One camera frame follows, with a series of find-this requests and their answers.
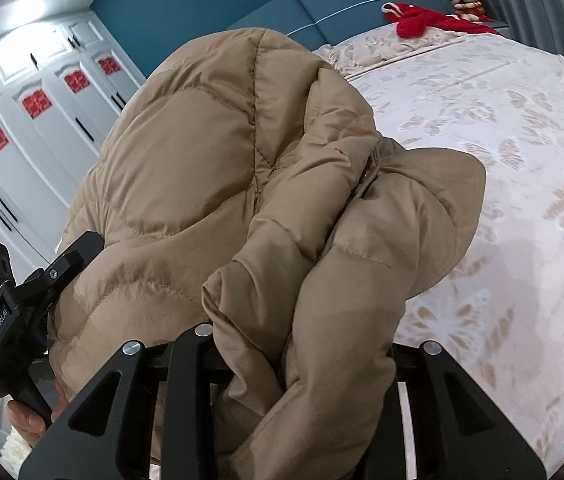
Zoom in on blue upholstered headboard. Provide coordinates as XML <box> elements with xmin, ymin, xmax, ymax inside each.
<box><xmin>231</xmin><ymin>0</ymin><xmax>451</xmax><ymax>51</ymax></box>

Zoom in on white floral bedspread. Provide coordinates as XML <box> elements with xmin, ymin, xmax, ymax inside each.
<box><xmin>348</xmin><ymin>34</ymin><xmax>564</xmax><ymax>474</ymax></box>

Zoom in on tan puffer jacket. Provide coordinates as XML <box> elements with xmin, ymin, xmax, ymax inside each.
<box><xmin>50</xmin><ymin>28</ymin><xmax>486</xmax><ymax>479</ymax></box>

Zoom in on white wardrobe with red decals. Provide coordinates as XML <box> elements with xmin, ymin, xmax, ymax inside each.
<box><xmin>0</xmin><ymin>14</ymin><xmax>149</xmax><ymax>451</ymax></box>

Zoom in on person's left hand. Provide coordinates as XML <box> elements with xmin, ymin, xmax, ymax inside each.
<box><xmin>7</xmin><ymin>378</ymin><xmax>70</xmax><ymax>448</ymax></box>

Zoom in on red knitted garment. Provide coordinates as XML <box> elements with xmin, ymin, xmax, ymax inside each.
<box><xmin>382</xmin><ymin>2</ymin><xmax>498</xmax><ymax>39</ymax></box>

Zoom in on floral pillow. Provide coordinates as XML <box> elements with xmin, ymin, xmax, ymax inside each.
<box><xmin>313</xmin><ymin>24</ymin><xmax>465</xmax><ymax>79</ymax></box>

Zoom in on plush toy dolls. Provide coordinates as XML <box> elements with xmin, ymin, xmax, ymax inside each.
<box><xmin>450</xmin><ymin>0</ymin><xmax>490</xmax><ymax>23</ymax></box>

